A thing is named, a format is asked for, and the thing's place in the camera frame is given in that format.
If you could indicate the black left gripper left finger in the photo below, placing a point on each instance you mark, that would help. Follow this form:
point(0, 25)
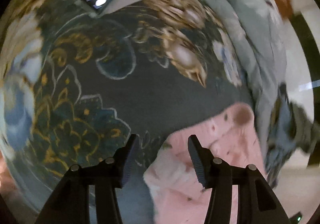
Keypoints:
point(69, 201)

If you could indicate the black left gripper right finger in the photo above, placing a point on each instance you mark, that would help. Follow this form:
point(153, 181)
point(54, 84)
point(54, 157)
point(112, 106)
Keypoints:
point(257, 203)

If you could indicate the pink fleece garment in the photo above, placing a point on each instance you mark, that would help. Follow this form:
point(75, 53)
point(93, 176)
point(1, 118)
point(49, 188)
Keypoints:
point(175, 177)

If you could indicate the grey and blue clothes pile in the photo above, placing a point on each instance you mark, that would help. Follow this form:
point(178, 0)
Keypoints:
point(290, 129)

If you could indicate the teal floral bedsheet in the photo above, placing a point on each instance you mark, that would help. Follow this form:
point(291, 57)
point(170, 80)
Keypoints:
point(75, 87)

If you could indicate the light grey floral quilt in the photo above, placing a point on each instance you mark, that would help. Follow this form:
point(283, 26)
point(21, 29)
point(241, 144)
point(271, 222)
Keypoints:
point(255, 29)

